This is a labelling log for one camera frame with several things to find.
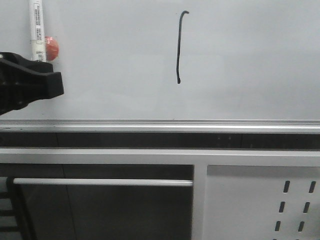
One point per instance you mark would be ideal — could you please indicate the grey metal stand frame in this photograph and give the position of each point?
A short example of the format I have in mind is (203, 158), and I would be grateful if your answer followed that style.
(199, 158)

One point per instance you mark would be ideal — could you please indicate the white perforated metal panel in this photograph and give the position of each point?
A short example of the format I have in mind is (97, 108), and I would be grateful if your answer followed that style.
(262, 203)

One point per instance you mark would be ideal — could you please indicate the white horizontal rod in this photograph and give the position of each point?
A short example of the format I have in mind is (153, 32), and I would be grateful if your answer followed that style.
(103, 182)

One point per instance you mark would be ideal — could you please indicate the red round magnet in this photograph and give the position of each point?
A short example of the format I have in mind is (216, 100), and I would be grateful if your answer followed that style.
(52, 48)

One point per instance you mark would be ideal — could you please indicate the white whiteboard marker pen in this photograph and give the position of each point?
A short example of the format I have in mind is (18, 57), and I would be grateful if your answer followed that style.
(37, 31)

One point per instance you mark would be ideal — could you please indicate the white whiteboard with aluminium frame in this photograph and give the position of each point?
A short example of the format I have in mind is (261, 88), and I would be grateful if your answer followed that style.
(182, 66)

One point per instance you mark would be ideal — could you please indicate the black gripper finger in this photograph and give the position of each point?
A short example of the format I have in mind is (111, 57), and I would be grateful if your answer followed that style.
(24, 81)

